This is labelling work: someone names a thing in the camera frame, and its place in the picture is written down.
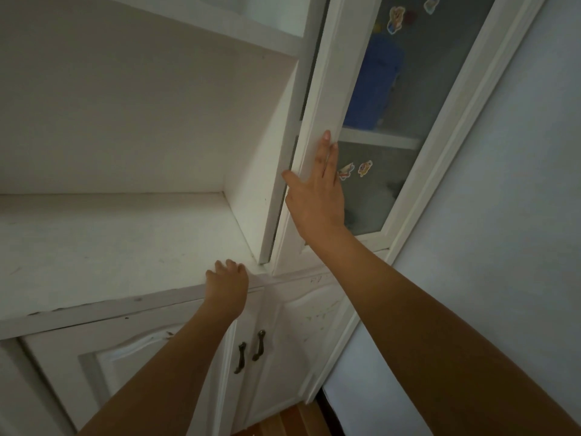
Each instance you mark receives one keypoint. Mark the white wooden cabinet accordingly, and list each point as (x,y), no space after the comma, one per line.
(113,245)

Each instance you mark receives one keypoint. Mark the white frosted glass cabinet door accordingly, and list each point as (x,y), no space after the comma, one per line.
(331,63)

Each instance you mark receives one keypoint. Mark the person's left fingers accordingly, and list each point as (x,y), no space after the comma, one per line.
(230,266)

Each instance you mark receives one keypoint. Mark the person's right forearm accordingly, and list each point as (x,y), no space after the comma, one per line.
(408,335)

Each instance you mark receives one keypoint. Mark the person's left hand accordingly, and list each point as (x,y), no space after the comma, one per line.
(227,292)

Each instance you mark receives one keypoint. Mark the white panelled cabinet door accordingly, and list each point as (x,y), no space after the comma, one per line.
(295,331)
(68,354)

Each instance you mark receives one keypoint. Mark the cartoon sticker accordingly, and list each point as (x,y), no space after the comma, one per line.
(365,168)
(431,3)
(396,19)
(346,171)

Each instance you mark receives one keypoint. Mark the person's right thumb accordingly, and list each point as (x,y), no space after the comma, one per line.
(293,182)

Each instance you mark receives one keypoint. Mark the blue box behind glass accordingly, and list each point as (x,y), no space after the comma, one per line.
(374,81)

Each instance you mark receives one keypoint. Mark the person's right hand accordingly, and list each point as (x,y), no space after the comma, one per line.
(317,204)

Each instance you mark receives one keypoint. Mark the person's left forearm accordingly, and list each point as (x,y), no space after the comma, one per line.
(159,381)

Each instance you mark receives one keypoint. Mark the person's right middle finger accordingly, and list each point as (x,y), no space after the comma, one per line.
(332,161)

